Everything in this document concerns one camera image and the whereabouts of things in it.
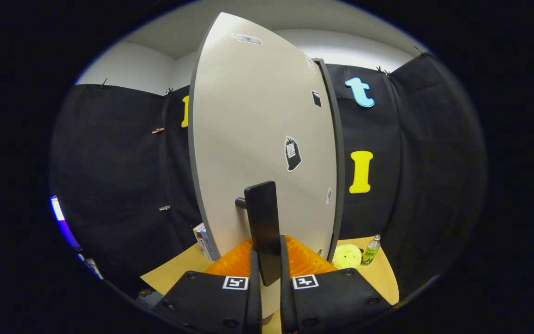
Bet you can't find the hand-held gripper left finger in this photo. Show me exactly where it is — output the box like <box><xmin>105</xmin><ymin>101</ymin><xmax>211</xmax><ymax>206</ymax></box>
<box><xmin>152</xmin><ymin>238</ymin><xmax>263</xmax><ymax>334</ymax></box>

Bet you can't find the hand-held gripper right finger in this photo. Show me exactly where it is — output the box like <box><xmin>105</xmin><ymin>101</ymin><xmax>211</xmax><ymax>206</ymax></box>
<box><xmin>280</xmin><ymin>235</ymin><xmax>394</xmax><ymax>334</ymax></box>

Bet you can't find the black door handle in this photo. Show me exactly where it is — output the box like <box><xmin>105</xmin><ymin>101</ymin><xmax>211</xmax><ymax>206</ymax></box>
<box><xmin>235</xmin><ymin>181</ymin><xmax>282</xmax><ymax>287</ymax></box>

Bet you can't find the grey shoe cabinet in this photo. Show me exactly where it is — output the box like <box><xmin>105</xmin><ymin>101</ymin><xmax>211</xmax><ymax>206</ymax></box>
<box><xmin>313</xmin><ymin>58</ymin><xmax>346</xmax><ymax>263</ymax></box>

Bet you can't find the beige shoe cabinet door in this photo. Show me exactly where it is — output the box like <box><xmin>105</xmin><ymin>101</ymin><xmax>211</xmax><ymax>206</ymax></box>
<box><xmin>187</xmin><ymin>12</ymin><xmax>339</xmax><ymax>321</ymax></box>

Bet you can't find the yellow plush toy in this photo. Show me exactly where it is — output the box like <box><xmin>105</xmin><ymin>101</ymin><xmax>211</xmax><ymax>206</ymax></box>
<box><xmin>332</xmin><ymin>244</ymin><xmax>362</xmax><ymax>270</ymax></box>

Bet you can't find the green drink bottle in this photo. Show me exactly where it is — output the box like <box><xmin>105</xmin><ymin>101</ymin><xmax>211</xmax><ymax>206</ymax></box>
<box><xmin>361</xmin><ymin>234</ymin><xmax>381</xmax><ymax>266</ymax></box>

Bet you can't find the black backdrop cloth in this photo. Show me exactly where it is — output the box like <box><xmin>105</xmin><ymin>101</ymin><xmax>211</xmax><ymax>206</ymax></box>
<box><xmin>49</xmin><ymin>52</ymin><xmax>488</xmax><ymax>297</ymax></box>

